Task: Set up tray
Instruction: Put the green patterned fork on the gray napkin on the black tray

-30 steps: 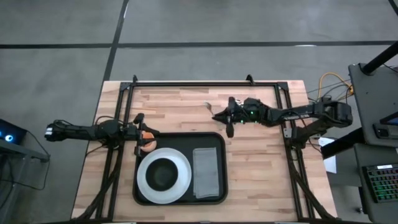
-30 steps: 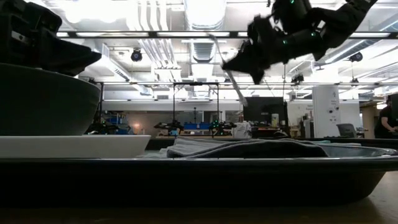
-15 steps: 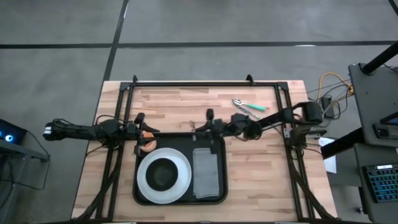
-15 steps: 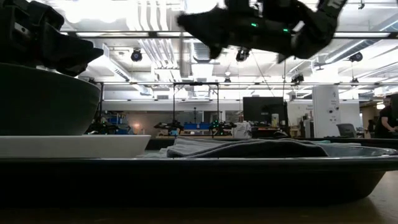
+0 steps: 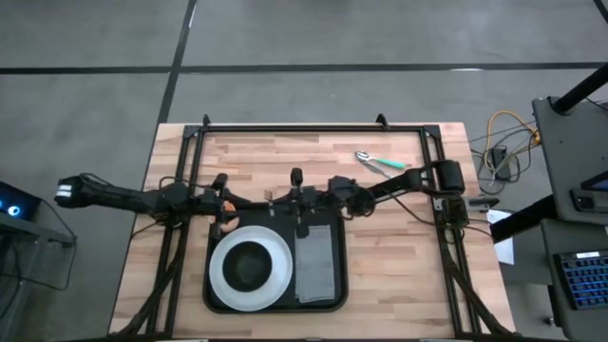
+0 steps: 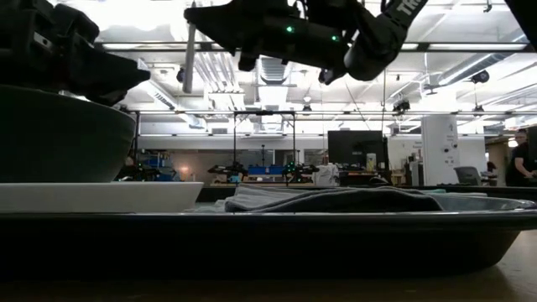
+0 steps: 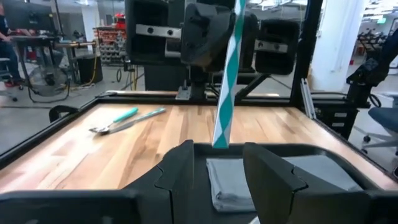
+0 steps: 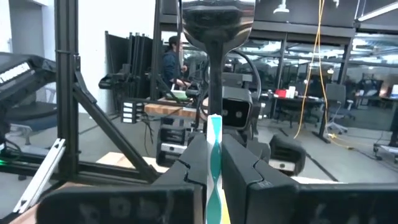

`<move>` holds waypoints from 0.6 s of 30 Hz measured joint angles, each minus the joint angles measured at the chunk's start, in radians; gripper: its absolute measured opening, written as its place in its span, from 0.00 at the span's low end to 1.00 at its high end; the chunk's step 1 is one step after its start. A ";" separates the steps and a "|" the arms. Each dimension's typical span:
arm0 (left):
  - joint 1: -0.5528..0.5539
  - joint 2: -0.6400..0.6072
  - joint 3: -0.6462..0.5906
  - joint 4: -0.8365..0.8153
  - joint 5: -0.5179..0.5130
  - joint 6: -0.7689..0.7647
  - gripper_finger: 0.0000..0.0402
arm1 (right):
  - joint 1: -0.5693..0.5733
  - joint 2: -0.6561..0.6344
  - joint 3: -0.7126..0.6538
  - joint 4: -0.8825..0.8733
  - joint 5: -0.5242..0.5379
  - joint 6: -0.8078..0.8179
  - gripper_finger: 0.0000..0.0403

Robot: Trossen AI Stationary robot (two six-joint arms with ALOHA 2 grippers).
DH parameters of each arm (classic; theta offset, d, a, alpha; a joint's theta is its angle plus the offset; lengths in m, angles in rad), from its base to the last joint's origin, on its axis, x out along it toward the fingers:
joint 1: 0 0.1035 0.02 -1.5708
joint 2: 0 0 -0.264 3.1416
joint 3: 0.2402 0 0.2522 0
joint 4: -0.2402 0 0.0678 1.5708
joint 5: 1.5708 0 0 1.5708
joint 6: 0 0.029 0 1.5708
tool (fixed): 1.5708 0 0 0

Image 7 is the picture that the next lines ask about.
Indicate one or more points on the black metal rig frame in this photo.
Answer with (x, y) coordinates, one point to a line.
(306, 46)

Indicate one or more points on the red parts shelf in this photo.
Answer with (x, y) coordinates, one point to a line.
(110, 40)

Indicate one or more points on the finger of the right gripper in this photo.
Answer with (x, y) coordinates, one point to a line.
(205, 37)
(250, 40)

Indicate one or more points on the metal table knife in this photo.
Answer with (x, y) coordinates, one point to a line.
(146, 115)

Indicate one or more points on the black table clamp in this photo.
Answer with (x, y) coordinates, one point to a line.
(60, 109)

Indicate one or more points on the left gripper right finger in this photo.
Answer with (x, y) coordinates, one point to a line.
(273, 193)

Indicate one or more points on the black drawer cabinet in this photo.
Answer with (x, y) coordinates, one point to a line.
(337, 119)

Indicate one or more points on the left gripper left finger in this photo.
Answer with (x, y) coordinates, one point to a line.
(177, 186)

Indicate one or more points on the black computer monitor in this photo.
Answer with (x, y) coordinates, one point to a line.
(29, 15)

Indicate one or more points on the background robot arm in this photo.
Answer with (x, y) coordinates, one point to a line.
(370, 74)

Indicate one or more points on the white pillar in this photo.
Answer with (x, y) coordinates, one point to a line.
(339, 40)
(90, 21)

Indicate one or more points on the dark standing desk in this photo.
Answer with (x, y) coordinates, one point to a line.
(46, 40)

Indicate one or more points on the grey floor fan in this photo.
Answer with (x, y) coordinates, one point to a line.
(48, 81)

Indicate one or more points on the black waste bin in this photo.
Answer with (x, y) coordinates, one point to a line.
(90, 70)

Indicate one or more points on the person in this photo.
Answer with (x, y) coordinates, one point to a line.
(7, 53)

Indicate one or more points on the silver aluminium extrusion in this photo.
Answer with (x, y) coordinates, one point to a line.
(308, 99)

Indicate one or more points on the grey cloth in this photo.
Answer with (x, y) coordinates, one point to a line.
(228, 183)

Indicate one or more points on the blue office chair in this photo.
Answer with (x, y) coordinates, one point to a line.
(385, 119)

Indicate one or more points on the black serving tray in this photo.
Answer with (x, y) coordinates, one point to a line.
(200, 174)

